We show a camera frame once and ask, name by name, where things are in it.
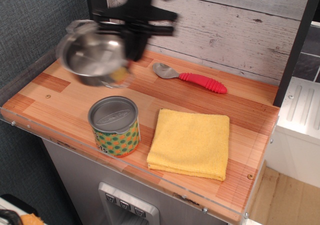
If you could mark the spoon with red handle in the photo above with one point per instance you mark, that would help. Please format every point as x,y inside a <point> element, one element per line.
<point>166,72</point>

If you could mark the white toy sink unit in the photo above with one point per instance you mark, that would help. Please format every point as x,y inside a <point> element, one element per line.
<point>294,147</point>

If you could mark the stainless steel pot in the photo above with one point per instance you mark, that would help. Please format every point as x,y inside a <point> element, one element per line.
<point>94,56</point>

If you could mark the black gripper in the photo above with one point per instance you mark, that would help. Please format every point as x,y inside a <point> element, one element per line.
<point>133,19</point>

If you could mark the orange object at corner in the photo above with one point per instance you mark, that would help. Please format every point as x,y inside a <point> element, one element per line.
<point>31,219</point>

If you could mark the green orange dotted can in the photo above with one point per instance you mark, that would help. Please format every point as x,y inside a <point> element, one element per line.
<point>115,125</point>

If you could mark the silver dispenser panel with buttons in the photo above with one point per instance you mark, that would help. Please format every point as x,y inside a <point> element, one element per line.
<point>122,208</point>

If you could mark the clear acrylic edge guard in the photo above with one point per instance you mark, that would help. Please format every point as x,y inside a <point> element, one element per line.
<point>251,126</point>

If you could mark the dark grey right post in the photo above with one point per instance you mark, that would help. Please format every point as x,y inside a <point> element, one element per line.
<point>297,46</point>

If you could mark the yellow folded cloth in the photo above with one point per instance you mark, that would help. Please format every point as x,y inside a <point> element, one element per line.
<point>192,144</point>

